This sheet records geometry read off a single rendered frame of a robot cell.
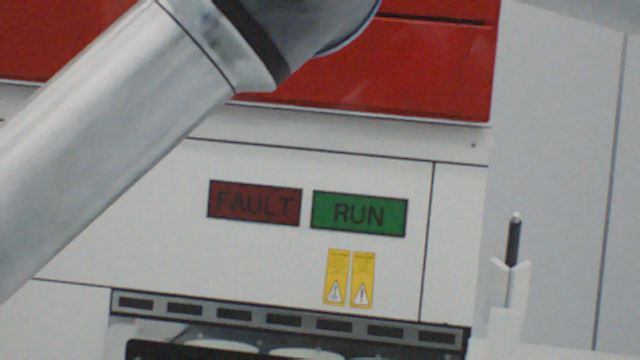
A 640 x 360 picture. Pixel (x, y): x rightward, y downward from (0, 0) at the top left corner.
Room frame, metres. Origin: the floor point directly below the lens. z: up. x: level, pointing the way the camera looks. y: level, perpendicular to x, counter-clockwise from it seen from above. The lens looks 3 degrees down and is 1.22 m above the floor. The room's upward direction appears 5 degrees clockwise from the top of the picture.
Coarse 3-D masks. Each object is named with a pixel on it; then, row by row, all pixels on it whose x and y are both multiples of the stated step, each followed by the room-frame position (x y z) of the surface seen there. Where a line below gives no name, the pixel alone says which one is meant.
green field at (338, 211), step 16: (320, 208) 1.57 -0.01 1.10; (336, 208) 1.57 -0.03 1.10; (352, 208) 1.56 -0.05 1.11; (368, 208) 1.56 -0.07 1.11; (384, 208) 1.56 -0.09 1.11; (400, 208) 1.56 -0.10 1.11; (320, 224) 1.57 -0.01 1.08; (336, 224) 1.57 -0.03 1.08; (352, 224) 1.56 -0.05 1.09; (368, 224) 1.56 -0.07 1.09; (384, 224) 1.56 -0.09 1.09; (400, 224) 1.56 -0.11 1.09
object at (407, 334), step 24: (144, 312) 1.60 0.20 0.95; (168, 312) 1.60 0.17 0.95; (192, 312) 1.59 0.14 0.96; (216, 312) 1.59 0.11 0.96; (240, 312) 1.58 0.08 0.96; (264, 312) 1.58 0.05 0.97; (288, 312) 1.57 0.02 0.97; (360, 336) 1.56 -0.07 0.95; (384, 336) 1.56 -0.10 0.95; (408, 336) 1.55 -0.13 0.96; (432, 336) 1.55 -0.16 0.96; (456, 336) 1.54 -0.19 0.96
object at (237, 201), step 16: (224, 192) 1.58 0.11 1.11; (240, 192) 1.58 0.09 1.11; (256, 192) 1.58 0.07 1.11; (272, 192) 1.58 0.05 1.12; (288, 192) 1.57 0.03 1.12; (224, 208) 1.58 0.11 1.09; (240, 208) 1.58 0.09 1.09; (256, 208) 1.58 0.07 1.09; (272, 208) 1.58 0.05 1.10; (288, 208) 1.57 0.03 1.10
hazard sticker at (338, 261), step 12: (336, 252) 1.57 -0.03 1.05; (348, 252) 1.57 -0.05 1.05; (336, 264) 1.57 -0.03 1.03; (348, 264) 1.57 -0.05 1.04; (336, 276) 1.57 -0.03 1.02; (348, 276) 1.57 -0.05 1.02; (324, 288) 1.57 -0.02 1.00; (336, 288) 1.57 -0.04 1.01; (324, 300) 1.57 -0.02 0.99; (336, 300) 1.57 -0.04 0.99
